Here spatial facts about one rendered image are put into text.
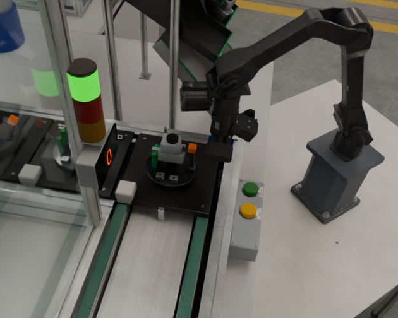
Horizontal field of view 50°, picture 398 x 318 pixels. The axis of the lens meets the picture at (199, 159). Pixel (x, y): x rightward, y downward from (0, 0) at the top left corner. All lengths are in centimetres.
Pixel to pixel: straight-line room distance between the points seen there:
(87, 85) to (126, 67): 95
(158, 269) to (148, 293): 6
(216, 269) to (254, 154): 49
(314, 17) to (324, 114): 76
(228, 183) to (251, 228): 15
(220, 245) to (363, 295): 38
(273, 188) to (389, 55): 262
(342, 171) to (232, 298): 41
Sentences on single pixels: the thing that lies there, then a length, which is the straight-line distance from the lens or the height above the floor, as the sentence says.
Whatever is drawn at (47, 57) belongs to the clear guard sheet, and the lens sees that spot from 69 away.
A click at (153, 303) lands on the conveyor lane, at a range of 101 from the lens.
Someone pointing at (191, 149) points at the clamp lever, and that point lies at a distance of 106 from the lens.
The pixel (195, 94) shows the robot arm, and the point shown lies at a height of 127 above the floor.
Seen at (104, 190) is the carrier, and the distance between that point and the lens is 112.
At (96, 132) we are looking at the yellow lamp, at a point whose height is 129.
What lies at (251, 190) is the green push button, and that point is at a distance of 113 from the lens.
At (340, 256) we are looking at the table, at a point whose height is 86.
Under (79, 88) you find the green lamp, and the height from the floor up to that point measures 139.
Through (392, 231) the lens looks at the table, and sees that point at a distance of 132.
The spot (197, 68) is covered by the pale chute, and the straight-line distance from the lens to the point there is 130.
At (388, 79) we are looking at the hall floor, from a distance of 349.
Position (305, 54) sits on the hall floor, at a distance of 349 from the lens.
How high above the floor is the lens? 184
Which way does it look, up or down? 48 degrees down
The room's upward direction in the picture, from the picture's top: 5 degrees clockwise
